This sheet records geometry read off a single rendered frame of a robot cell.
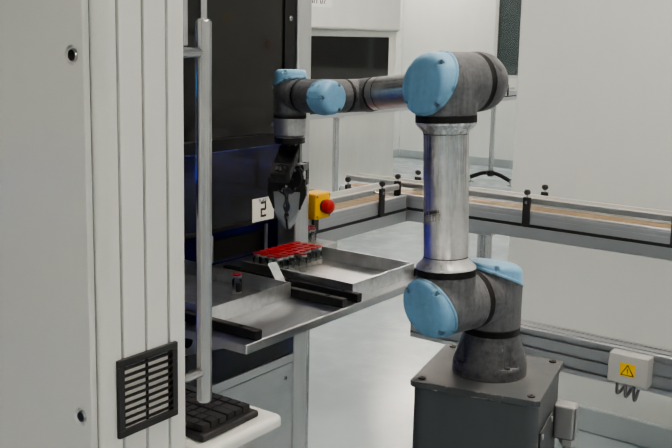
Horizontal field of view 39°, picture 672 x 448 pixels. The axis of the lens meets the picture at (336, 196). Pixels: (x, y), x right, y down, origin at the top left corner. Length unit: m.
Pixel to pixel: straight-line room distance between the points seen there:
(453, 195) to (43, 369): 0.79
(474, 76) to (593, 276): 1.96
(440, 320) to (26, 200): 0.79
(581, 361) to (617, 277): 0.61
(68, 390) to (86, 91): 0.43
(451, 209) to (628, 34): 1.85
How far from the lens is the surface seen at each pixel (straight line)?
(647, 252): 2.89
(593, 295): 3.65
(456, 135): 1.76
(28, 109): 1.38
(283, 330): 1.90
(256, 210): 2.39
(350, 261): 2.43
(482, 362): 1.92
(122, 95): 1.31
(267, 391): 2.57
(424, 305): 1.79
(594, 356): 3.05
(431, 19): 11.40
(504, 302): 1.89
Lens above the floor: 1.46
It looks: 10 degrees down
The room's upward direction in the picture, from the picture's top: 1 degrees clockwise
